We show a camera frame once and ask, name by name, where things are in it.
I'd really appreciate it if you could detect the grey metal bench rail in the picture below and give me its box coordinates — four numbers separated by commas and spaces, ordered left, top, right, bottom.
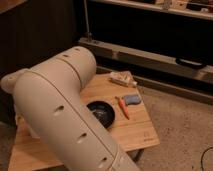
78, 37, 213, 84

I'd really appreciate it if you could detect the orange toy carrot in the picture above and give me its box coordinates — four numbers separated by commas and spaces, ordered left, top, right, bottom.
115, 96, 130, 120

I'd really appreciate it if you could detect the crumpled wrapped packet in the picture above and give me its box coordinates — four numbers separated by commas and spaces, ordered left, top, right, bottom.
109, 72, 137, 87

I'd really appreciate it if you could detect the blue eraser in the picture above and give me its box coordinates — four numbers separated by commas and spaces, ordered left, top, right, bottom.
123, 94, 141, 105

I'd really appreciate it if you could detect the black cable on floor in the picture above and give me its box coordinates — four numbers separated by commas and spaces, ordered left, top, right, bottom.
200, 146, 213, 171

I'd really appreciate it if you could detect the wooden table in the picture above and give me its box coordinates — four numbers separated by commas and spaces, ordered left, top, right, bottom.
8, 74, 160, 171

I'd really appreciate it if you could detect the black bowl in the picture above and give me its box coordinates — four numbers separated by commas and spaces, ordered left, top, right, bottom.
87, 101, 115, 129

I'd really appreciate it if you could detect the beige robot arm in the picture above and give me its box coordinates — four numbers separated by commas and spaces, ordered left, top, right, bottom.
0, 46, 140, 171

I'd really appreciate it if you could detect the black handle on bench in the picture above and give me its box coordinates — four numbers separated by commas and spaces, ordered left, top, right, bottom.
175, 58, 207, 70

